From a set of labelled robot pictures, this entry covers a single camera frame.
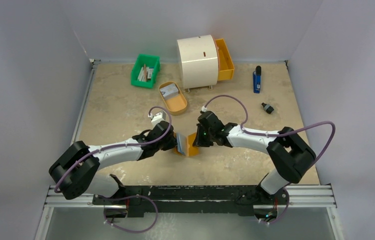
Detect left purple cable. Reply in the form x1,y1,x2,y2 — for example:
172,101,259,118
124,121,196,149
53,105,173,194

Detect cream round drawer cabinet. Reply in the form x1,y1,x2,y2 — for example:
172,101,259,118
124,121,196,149
176,34,219,92

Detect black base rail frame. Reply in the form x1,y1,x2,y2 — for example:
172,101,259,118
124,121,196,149
43,183,337,220

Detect blue black marker pen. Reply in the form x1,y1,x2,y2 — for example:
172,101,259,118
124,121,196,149
252,65,262,94

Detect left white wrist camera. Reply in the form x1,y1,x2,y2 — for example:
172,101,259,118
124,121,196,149
148,111,167,127

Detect silver credit cards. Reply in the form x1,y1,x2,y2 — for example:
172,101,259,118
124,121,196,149
159,83,179,100

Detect orange open drawer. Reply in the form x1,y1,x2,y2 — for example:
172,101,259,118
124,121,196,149
215,38,235,82

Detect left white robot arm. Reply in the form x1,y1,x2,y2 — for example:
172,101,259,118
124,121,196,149
48,120,177,205

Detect orange card holder wallet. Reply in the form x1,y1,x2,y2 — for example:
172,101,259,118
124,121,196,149
173,133,200,157

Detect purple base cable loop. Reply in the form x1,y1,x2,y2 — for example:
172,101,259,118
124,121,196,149
102,194,161,234

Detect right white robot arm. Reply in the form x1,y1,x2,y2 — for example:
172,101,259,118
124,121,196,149
193,111,317,204

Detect orange oval tray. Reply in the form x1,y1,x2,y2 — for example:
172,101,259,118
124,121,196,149
158,81,188,116

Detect green plastic bin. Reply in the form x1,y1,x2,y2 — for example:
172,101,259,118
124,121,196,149
130,54,161,89

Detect small black knob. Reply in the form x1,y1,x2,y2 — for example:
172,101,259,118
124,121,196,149
261,102,274,114

